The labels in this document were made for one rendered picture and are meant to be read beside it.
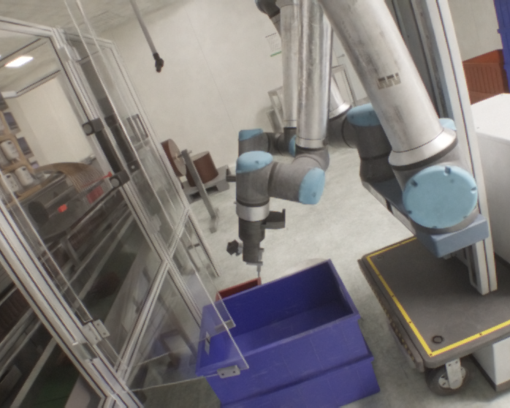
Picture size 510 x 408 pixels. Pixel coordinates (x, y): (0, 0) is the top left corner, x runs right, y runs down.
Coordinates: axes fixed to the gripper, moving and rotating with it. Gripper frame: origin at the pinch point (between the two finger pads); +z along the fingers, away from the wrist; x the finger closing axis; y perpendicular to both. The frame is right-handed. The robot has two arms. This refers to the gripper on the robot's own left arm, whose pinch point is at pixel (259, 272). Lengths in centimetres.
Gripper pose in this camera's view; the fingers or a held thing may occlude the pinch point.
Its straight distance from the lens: 108.4
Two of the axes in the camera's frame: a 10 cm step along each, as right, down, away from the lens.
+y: -10.0, -0.6, 0.3
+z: -0.4, 8.8, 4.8
